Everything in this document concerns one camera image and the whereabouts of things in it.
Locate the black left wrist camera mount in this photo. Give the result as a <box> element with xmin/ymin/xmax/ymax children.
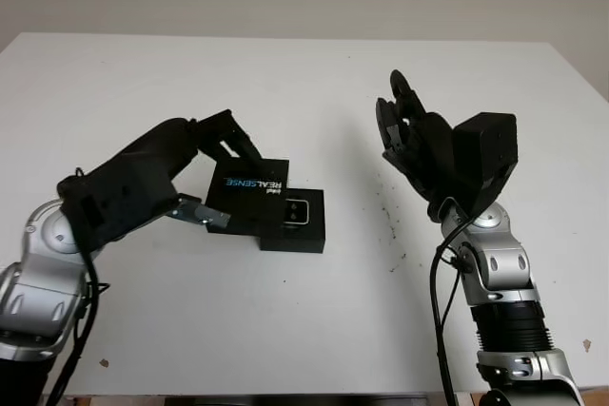
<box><xmin>56</xmin><ymin>157</ymin><xmax>181</xmax><ymax>256</ymax></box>

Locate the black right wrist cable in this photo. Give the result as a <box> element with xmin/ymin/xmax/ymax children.
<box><xmin>427</xmin><ymin>196</ymin><xmax>478</xmax><ymax>406</ymax></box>

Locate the black camera box base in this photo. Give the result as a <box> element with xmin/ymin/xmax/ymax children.
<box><xmin>258</xmin><ymin>187</ymin><xmax>327</xmax><ymax>254</ymax></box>

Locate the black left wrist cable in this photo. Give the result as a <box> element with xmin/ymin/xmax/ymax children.
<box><xmin>46</xmin><ymin>234</ymin><xmax>111</xmax><ymax>406</ymax></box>

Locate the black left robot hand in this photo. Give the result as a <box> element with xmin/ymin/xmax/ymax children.
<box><xmin>97</xmin><ymin>109</ymin><xmax>266</xmax><ymax>230</ymax></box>

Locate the black lid with RealSense print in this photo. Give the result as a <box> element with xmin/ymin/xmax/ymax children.
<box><xmin>205</xmin><ymin>156</ymin><xmax>291</xmax><ymax>237</ymax></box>

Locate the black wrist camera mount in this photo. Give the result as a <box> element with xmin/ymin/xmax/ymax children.
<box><xmin>56</xmin><ymin>157</ymin><xmax>181</xmax><ymax>256</ymax></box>
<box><xmin>452</xmin><ymin>111</ymin><xmax>519</xmax><ymax>218</ymax></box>

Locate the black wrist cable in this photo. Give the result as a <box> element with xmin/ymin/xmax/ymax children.
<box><xmin>46</xmin><ymin>234</ymin><xmax>111</xmax><ymax>406</ymax></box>
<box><xmin>427</xmin><ymin>196</ymin><xmax>478</xmax><ymax>406</ymax></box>

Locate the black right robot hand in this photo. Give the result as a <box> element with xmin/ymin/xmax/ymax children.
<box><xmin>374</xmin><ymin>68</ymin><xmax>478</xmax><ymax>222</ymax></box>

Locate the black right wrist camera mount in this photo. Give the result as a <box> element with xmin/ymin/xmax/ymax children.
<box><xmin>452</xmin><ymin>111</ymin><xmax>519</xmax><ymax>218</ymax></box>

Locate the silver depth camera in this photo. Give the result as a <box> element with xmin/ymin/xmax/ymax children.
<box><xmin>281</xmin><ymin>198</ymin><xmax>312</xmax><ymax>227</ymax></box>

